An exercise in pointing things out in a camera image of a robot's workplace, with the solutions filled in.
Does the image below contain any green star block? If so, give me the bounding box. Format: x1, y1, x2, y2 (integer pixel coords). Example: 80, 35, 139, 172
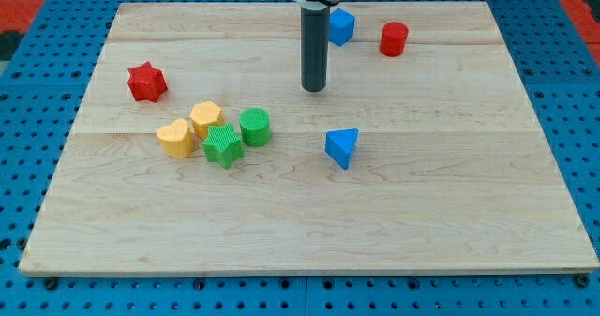
202, 123, 244, 169

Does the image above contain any red star block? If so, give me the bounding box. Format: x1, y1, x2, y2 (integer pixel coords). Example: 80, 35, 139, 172
127, 62, 168, 103

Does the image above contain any blue triangle block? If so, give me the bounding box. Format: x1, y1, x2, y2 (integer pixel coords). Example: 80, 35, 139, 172
324, 128, 359, 170

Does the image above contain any green cylinder block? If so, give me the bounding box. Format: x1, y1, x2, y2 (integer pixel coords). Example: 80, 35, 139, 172
239, 108, 271, 147

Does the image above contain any yellow hexagon block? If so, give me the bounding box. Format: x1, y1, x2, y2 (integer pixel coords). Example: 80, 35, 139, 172
189, 101, 225, 139

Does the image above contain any light wooden board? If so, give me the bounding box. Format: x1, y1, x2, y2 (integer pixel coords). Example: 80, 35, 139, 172
20, 2, 599, 277

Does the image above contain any yellow heart block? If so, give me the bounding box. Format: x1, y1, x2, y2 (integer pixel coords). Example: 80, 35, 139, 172
156, 118, 196, 158

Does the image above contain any blue cube block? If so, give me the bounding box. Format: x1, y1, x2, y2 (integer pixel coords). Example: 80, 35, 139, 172
329, 8, 355, 46

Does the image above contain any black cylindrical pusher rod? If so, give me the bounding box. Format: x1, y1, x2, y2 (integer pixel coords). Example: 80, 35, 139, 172
301, 7, 330, 92

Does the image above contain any red cylinder block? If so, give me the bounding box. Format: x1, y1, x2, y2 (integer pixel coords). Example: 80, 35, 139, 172
379, 22, 409, 57

